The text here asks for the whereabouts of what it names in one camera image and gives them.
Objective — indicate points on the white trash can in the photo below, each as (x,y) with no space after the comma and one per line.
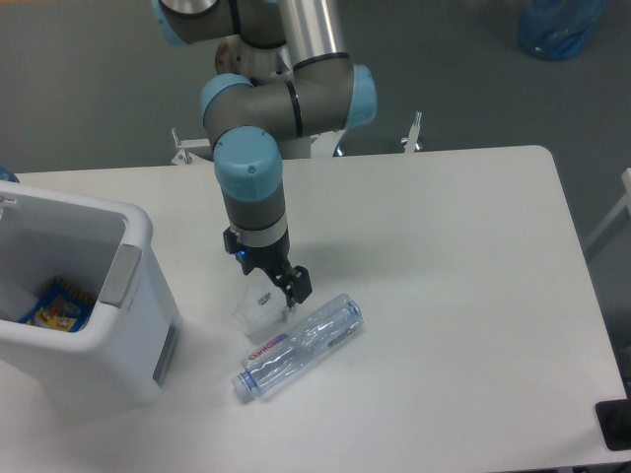
(105,248)

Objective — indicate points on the clear plastic water bottle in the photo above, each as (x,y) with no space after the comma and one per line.
(315,337)

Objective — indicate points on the blue yellow snack wrapper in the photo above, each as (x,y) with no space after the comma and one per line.
(63,307)

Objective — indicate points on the black clamp on table edge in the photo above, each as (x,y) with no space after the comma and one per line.
(614,421)

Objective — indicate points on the blue plastic bag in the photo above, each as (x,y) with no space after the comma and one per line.
(558,30)

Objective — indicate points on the white frame at right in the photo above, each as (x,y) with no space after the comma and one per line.
(611,224)

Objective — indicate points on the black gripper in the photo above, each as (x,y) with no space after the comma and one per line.
(294,281)

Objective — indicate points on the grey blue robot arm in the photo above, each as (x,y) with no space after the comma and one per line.
(247,115)

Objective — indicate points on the blue object at left edge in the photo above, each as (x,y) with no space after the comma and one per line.
(7,175)

